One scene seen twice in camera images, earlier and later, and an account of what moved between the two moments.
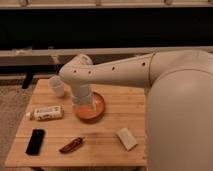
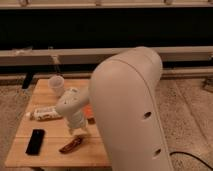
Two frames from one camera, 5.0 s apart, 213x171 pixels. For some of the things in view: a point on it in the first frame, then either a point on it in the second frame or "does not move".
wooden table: x=52 y=134 does not move
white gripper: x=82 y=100 to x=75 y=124
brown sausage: x=72 y=145 does not move
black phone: x=35 y=143 does not move
